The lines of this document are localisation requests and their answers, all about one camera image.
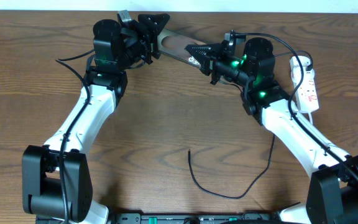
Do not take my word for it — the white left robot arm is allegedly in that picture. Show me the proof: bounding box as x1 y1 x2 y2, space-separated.
22 11 170 223

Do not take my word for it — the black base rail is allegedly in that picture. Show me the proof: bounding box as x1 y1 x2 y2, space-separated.
35 212 282 224

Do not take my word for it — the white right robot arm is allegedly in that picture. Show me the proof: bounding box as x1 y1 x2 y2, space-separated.
186 37 358 224

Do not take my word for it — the white USB wall charger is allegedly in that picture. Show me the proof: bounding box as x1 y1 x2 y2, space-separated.
290 56 315 84

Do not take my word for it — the white power strip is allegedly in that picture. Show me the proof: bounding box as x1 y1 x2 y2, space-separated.
295 76 319 113

